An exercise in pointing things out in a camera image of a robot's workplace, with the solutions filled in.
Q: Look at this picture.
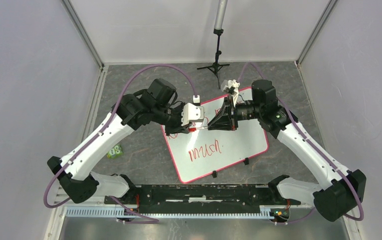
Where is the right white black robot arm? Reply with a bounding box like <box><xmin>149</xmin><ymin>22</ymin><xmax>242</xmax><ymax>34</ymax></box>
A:
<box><xmin>208</xmin><ymin>79</ymin><xmax>366</xmax><ymax>222</ymax></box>

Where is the pink-framed whiteboard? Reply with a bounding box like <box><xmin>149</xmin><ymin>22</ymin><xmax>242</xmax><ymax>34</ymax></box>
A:
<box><xmin>164</xmin><ymin>95</ymin><xmax>269</xmax><ymax>184</ymax></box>

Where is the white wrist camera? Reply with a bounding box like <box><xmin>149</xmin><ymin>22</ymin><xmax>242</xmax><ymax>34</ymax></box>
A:
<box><xmin>181</xmin><ymin>95</ymin><xmax>205</xmax><ymax>127</ymax></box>
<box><xmin>220</xmin><ymin>79</ymin><xmax>240</xmax><ymax>106</ymax></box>

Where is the green monster eraser toy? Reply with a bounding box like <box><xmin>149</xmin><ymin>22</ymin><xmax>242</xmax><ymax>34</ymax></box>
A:
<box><xmin>107</xmin><ymin>144</ymin><xmax>124</xmax><ymax>159</ymax></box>

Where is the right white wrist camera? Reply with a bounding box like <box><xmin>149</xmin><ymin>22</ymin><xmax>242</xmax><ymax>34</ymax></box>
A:
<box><xmin>220</xmin><ymin>79</ymin><xmax>240</xmax><ymax>106</ymax></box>

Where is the black tripod camera stand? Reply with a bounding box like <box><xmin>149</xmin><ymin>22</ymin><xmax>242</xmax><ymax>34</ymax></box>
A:
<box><xmin>197</xmin><ymin>0</ymin><xmax>230</xmax><ymax>89</ymax></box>

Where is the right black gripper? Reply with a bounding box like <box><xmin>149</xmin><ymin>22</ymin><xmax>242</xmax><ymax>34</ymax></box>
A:
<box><xmin>208</xmin><ymin>95</ymin><xmax>263</xmax><ymax>131</ymax></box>

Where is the red whiteboard marker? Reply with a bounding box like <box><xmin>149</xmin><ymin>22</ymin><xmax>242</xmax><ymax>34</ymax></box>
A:
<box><xmin>195</xmin><ymin>126</ymin><xmax>208</xmax><ymax>130</ymax></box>

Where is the white slotted cable duct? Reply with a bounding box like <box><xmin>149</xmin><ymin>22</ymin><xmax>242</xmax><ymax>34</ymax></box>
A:
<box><xmin>65</xmin><ymin>205</ymin><xmax>289</xmax><ymax>220</ymax></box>

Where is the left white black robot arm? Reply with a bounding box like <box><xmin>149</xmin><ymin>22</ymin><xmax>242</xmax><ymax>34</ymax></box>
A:
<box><xmin>47</xmin><ymin>78</ymin><xmax>200</xmax><ymax>204</ymax></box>

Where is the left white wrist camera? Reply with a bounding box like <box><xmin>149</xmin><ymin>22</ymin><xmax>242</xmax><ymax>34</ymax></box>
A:
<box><xmin>181</xmin><ymin>95</ymin><xmax>205</xmax><ymax>127</ymax></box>

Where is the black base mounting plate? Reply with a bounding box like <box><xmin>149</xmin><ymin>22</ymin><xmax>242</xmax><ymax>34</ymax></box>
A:
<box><xmin>119</xmin><ymin>184</ymin><xmax>301</xmax><ymax>214</ymax></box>

